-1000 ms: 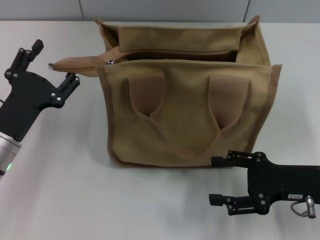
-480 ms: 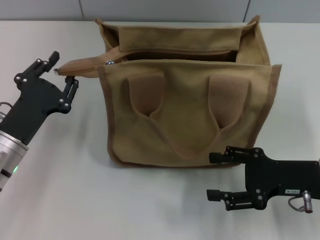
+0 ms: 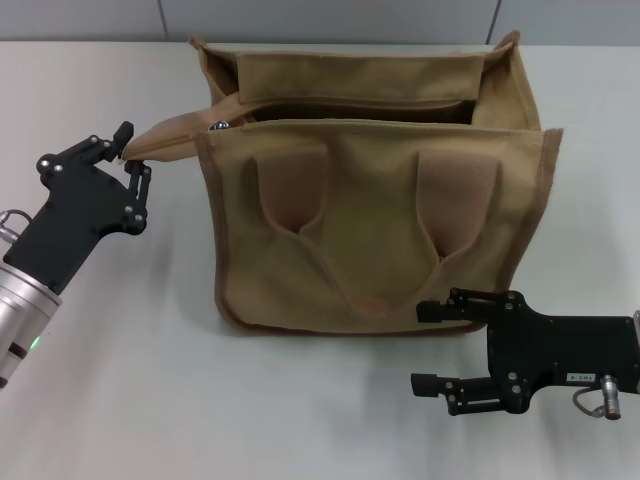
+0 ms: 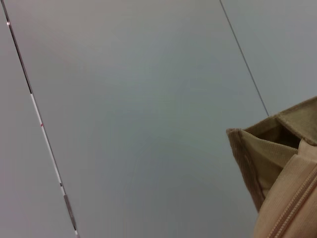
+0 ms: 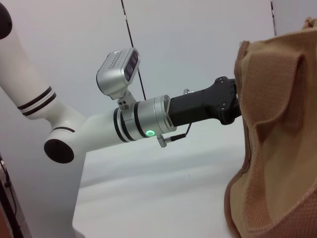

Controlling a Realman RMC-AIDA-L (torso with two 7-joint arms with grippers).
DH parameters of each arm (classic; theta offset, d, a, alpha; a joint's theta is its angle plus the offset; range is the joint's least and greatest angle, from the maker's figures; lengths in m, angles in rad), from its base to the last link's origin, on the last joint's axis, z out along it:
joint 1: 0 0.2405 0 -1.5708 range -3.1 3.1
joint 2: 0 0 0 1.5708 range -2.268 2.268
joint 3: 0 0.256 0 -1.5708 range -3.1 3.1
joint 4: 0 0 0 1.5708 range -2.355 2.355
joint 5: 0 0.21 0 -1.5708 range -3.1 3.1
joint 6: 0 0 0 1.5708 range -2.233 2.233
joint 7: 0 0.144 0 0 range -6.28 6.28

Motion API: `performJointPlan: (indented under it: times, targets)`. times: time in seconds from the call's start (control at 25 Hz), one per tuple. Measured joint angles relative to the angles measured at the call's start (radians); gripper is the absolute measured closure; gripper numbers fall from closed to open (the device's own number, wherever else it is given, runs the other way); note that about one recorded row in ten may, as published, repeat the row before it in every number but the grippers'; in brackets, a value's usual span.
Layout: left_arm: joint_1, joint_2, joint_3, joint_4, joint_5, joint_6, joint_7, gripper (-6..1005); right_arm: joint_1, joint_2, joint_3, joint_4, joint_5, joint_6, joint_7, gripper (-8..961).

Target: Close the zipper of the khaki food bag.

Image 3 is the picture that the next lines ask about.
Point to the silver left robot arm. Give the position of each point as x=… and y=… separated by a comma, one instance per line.
x=25, y=320

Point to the khaki canvas food bag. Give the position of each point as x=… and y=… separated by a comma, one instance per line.
x=375, y=225

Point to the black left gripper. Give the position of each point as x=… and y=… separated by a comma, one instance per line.
x=80, y=215

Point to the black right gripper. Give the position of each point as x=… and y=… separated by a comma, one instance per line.
x=550, y=350

